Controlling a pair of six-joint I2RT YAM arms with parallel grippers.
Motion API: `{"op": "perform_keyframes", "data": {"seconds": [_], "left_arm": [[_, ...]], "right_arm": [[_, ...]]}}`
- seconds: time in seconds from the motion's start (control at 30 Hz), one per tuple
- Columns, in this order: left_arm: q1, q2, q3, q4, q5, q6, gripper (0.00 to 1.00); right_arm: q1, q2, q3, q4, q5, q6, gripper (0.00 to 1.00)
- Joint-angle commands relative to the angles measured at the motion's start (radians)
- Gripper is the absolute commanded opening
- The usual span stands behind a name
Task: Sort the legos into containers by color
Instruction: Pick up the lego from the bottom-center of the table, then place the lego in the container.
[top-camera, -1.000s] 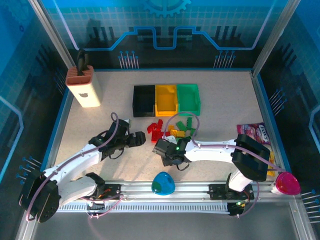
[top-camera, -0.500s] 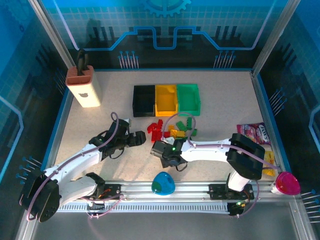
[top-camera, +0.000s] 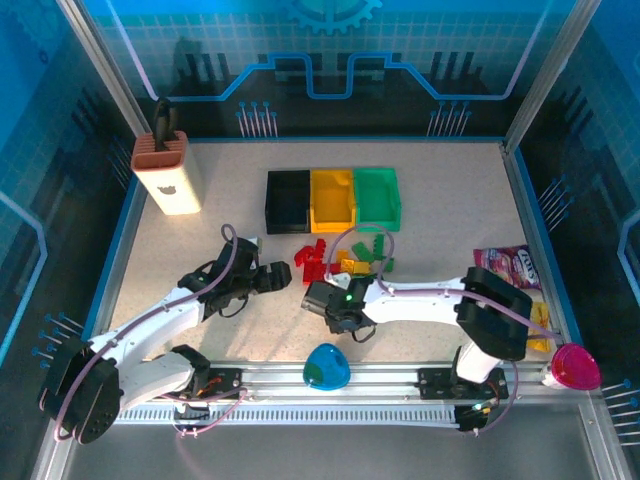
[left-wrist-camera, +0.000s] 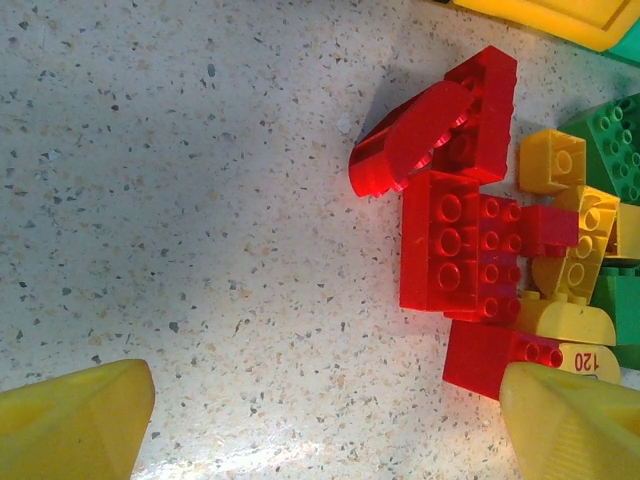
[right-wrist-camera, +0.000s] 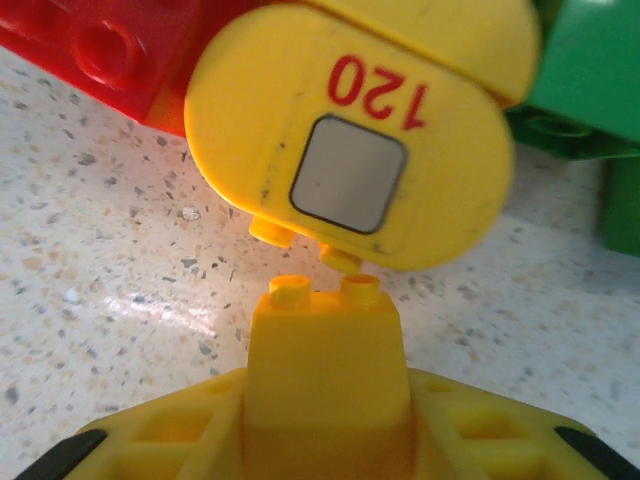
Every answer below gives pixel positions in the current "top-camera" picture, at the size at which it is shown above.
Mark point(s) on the yellow lego brick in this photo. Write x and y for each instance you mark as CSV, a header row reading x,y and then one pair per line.
x,y
360,267
342,256
345,268

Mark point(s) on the green lego brick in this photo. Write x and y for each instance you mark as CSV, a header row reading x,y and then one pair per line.
x,y
389,265
361,251
378,246

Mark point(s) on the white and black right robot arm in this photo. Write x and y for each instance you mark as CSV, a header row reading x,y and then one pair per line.
x,y
425,300

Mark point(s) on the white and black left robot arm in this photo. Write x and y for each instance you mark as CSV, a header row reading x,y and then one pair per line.
x,y
150,320

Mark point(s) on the blue egg-shaped dome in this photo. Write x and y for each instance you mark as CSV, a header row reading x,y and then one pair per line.
x,y
325,367

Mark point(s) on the black plastic bin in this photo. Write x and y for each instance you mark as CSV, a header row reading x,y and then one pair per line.
x,y
287,200

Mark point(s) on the yellow plastic bin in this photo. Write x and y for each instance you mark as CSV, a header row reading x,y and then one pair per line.
x,y
332,205

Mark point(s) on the green plastic bin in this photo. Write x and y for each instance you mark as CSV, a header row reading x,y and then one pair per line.
x,y
375,200

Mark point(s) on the white knife block, terracotta top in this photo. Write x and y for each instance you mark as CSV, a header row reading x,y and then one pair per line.
x,y
170,185

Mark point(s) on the black controller board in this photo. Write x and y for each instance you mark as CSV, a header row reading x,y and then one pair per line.
x,y
475,417

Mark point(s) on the purple candy bag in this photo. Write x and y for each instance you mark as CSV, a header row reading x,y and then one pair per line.
x,y
510,265

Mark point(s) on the yellow snack bag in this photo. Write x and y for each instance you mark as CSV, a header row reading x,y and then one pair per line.
x,y
539,320

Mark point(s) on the pink egg-shaped dome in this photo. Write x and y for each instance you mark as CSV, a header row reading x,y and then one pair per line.
x,y
575,370

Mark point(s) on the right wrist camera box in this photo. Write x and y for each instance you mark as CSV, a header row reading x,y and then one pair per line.
x,y
339,279

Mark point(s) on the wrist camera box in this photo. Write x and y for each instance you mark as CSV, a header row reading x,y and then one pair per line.
x,y
245,255
339,279

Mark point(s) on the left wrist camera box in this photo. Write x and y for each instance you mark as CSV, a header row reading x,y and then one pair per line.
x,y
245,255

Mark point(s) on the aluminium mounting rail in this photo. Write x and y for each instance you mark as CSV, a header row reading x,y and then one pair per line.
x,y
385,380

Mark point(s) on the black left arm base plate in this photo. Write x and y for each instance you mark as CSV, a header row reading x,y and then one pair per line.
x,y
225,380

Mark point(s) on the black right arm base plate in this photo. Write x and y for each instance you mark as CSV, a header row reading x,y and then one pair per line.
x,y
432,382

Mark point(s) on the aluminium frame post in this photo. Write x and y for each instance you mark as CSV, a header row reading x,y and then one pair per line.
x,y
102,55
554,55

